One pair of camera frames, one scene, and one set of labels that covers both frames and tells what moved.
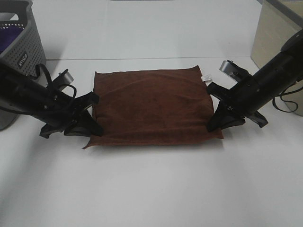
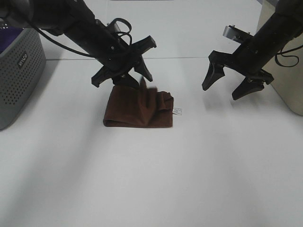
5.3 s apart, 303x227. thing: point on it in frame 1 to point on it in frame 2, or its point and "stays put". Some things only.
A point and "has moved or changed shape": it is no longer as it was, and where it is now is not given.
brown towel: x=155 y=106 has moved or changed shape
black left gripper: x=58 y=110 to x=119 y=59
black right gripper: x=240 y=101 to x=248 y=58
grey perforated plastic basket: x=29 y=55 stays put
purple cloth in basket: x=7 y=35 stays put
